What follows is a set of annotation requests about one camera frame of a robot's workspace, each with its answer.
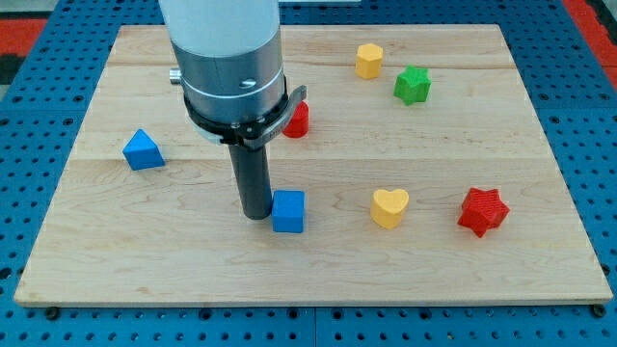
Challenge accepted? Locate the red cylinder block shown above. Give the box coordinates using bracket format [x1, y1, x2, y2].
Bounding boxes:
[282, 101, 309, 138]

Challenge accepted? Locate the blue cube block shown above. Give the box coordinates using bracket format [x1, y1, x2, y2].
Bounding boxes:
[271, 190, 305, 233]

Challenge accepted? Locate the black clamp mounting bracket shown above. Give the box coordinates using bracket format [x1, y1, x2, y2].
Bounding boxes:
[184, 85, 308, 149]

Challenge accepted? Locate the yellow heart block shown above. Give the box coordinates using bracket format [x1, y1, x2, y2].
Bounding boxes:
[370, 189, 410, 229]

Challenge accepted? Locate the light wooden board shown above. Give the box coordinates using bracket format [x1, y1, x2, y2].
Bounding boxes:
[14, 24, 612, 307]

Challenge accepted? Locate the red star block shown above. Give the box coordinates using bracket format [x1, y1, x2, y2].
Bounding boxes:
[457, 187, 510, 238]

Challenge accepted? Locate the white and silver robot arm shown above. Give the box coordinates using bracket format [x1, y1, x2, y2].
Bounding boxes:
[159, 0, 307, 220]

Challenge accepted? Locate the green star block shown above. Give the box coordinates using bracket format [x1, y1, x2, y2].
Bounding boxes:
[393, 65, 432, 105]

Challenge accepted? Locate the blue triangle block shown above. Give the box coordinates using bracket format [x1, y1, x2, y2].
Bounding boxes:
[122, 129, 165, 171]

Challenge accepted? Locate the yellow hexagon block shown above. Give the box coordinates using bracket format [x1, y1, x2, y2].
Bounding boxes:
[355, 43, 384, 79]

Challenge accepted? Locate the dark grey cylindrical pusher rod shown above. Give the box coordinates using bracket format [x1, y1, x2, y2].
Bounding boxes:
[228, 146, 273, 220]

